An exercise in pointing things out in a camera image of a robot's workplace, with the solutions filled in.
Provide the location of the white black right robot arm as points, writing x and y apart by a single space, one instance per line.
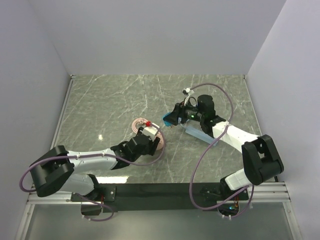
261 160

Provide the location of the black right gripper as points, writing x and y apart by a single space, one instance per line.
179 112

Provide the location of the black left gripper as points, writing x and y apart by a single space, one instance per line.
152 145

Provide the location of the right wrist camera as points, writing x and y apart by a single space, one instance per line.
188 93

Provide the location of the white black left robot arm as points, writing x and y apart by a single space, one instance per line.
69 171

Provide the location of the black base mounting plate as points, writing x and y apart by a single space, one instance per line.
159 196

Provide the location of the pink round power strip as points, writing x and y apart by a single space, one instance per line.
161 142

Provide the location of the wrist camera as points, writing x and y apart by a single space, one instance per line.
147 131
188 93

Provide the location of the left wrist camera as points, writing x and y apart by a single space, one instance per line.
147 131

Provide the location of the light blue power strip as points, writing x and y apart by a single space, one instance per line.
198 134

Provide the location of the blue plug adapter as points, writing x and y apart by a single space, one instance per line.
171 119

